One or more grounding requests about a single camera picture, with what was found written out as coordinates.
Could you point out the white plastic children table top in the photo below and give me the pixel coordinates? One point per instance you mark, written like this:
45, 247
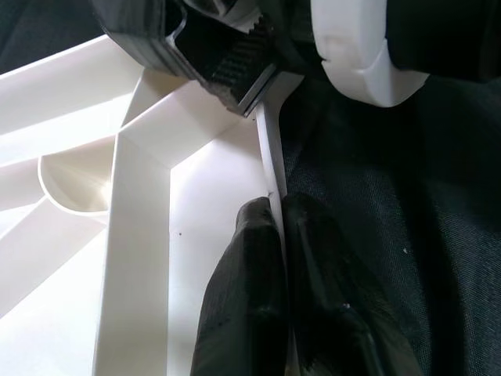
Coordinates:
117, 215

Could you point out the black table cloth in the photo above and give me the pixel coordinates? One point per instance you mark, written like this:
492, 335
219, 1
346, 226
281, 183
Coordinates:
391, 235

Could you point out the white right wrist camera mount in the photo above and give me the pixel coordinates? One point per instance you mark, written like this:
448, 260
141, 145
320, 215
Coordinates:
360, 51

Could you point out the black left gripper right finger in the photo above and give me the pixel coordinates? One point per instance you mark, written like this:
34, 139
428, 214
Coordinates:
336, 297

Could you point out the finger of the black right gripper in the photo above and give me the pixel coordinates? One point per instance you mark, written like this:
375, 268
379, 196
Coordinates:
137, 27

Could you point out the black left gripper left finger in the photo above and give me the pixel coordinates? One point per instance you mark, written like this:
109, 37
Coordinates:
242, 297

